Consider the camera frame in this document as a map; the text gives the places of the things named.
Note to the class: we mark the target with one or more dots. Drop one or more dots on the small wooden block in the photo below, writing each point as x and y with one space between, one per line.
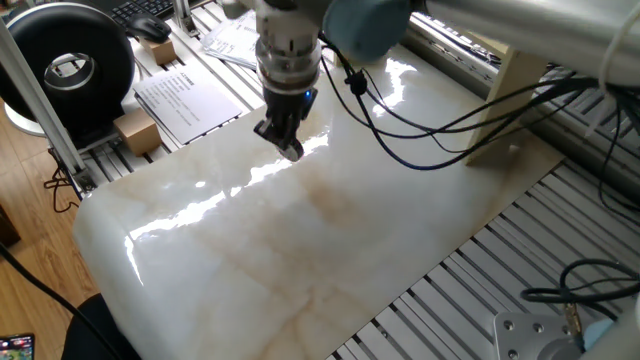
160 51

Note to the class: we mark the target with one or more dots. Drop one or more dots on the white marble pattern board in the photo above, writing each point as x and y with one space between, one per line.
280 240

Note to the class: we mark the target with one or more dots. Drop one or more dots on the black computer mouse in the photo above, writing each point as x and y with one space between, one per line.
149 27

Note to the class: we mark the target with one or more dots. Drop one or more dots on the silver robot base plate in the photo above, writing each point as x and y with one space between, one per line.
530 340

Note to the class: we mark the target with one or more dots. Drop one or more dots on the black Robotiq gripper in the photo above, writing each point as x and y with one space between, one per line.
287 105

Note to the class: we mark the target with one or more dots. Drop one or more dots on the black keyboard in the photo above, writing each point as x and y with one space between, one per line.
142 9

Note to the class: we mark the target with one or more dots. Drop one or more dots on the cream wooden shelf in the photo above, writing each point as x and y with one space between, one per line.
505 100

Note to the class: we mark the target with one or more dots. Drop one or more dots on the smartphone with lit screen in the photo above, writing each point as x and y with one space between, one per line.
17 348

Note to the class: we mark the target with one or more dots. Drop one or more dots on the short metal stand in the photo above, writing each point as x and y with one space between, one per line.
185 17

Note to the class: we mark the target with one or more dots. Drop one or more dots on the single printed paper sheet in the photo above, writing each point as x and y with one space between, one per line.
187 102

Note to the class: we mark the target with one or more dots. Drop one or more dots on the large wooden block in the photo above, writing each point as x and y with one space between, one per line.
137 132

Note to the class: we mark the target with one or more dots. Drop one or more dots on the black round fan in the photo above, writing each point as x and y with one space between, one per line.
30 75

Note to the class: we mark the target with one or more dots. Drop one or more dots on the aluminium frame post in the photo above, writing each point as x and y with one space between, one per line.
47 115

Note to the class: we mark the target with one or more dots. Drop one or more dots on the stack of printed papers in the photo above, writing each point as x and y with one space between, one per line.
235 42

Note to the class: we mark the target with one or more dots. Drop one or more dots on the silver UR5 robot arm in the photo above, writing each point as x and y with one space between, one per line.
500 22

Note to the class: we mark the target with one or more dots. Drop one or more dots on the dark brown furniture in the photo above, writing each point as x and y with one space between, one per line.
7 227

